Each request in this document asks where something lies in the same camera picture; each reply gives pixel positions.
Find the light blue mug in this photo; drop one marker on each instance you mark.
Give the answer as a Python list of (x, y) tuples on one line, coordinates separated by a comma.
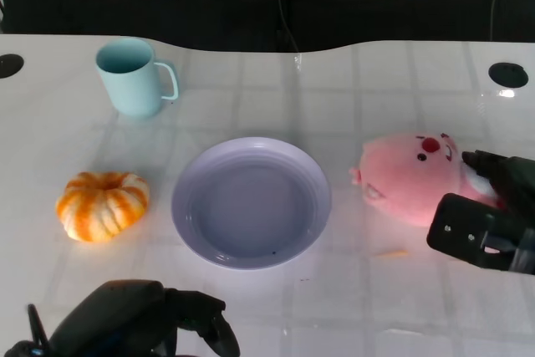
[(131, 89)]

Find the orange white striped pumpkin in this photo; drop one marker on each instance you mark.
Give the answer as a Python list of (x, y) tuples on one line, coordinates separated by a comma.
[(102, 206)]

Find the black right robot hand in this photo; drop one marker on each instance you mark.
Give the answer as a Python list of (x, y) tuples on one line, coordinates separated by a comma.
[(460, 227)]

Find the lavender round plate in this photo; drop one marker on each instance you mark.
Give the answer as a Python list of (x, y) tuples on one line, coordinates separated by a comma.
[(251, 206)]

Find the black round table grommet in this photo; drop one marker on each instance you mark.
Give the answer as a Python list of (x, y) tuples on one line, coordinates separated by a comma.
[(8, 66), (507, 75)]

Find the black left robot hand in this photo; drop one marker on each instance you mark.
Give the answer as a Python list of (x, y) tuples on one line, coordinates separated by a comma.
[(117, 311)]

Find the pink plush doll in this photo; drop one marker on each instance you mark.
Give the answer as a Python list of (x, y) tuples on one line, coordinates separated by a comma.
[(397, 173)]

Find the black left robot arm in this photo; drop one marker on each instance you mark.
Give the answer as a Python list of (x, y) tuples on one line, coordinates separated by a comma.
[(21, 348)]

